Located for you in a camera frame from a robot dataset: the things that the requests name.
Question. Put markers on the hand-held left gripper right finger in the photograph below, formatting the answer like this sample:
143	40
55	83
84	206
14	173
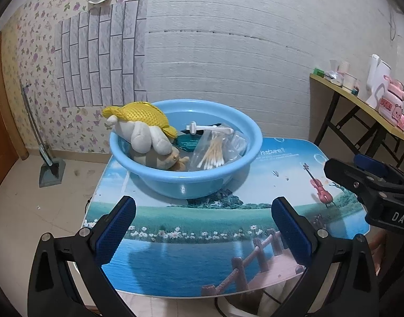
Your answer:
291	231

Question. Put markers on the white t-shaped plastic tool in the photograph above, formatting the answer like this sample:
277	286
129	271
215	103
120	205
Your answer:
208	127

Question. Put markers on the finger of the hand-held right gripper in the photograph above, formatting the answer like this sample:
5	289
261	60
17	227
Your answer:
373	165
347	173

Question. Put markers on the blue plastic basin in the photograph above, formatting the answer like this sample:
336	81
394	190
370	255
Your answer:
188	181

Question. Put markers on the clear dental floss box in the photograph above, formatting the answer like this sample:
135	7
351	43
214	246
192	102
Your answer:
238	145

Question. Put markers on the bag of cotton swabs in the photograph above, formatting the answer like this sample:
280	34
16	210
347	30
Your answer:
211	153

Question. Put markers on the yellow desk with black legs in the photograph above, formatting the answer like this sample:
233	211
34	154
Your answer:
324	80

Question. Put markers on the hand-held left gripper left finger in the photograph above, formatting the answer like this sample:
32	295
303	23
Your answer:
116	231

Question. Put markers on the tan plush toy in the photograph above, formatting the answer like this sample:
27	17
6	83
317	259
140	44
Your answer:
162	160

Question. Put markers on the small green box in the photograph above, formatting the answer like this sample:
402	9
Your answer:
319	72

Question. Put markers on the pink bottle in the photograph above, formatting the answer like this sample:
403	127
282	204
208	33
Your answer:
395	105

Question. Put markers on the white kettle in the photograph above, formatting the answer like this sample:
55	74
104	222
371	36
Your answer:
380	76

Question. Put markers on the wooden door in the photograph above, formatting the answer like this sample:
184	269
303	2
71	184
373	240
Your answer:
0	122

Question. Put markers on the dark green packet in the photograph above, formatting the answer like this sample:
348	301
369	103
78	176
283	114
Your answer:
188	142

